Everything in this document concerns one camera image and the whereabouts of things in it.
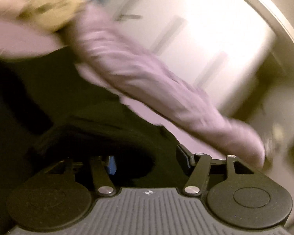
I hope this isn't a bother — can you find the black knit sweater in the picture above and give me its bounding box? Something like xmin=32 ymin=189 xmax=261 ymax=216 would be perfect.
xmin=0 ymin=47 xmax=187 ymax=188

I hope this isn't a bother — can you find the rolled lilac duvet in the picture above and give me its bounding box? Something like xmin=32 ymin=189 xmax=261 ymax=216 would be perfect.
xmin=65 ymin=0 xmax=265 ymax=169

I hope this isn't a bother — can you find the white wardrobe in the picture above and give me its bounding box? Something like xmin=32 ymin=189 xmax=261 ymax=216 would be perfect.
xmin=104 ymin=0 xmax=275 ymax=110

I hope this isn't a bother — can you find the lilac plush bed cover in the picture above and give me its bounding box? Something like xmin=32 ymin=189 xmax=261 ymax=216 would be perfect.
xmin=0 ymin=0 xmax=224 ymax=159

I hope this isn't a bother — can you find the cream cat face pillow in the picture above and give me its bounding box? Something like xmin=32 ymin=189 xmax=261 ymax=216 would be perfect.
xmin=20 ymin=0 xmax=86 ymax=32

